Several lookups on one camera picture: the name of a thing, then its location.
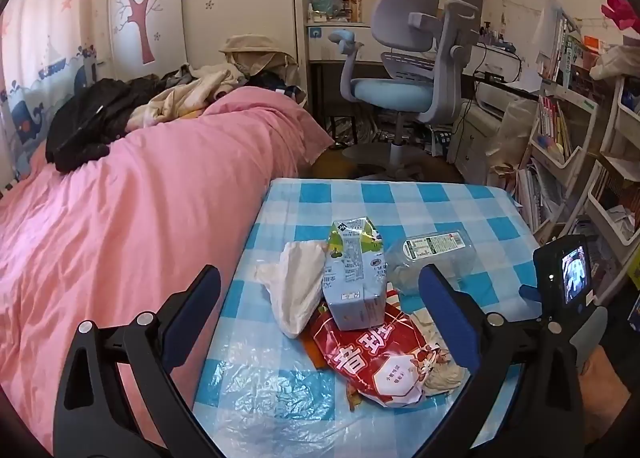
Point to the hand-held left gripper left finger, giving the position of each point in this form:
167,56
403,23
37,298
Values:
192,318

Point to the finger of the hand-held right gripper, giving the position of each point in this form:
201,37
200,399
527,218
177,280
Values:
530,294

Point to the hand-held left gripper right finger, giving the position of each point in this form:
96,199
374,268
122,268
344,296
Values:
450,318

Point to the beige paper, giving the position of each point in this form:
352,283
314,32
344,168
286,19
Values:
445,373

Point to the clear plastic bottle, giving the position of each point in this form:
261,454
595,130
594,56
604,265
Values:
440,258

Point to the red snack bag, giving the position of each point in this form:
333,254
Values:
370,363

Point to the light blue milk carton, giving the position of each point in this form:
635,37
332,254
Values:
350,288

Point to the white plastic bag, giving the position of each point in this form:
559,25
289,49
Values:
295,288

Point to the long orange peel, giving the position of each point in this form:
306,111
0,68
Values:
354,398

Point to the person's right hand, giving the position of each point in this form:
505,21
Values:
605,388

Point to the blue checked tablecloth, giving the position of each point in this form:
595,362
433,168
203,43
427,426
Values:
450,208

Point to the pink bed blanket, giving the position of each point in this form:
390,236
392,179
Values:
150,213

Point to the translucent plastic bag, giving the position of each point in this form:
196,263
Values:
515,133

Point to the row of books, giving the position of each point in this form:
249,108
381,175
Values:
552,123

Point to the white drawer cabinet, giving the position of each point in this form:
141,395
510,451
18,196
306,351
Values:
475,138

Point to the white book cart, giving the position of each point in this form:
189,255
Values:
625,128
575,103

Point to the white printer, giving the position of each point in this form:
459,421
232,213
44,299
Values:
500,73

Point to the black jacket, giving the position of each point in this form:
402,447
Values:
90,123

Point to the cream crumpled clothing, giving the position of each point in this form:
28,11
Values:
190,93

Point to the grey and blue desk chair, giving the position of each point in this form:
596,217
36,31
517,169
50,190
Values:
400,93

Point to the khaki garment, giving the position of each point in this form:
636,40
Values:
250,48

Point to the pink paper flower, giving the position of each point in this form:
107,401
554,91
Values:
620,10

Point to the white desk with shelves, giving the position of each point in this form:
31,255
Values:
325,45

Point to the beige clothes on bed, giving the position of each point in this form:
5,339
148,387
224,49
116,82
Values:
150,13

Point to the whale print curtain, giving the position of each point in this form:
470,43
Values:
50,38

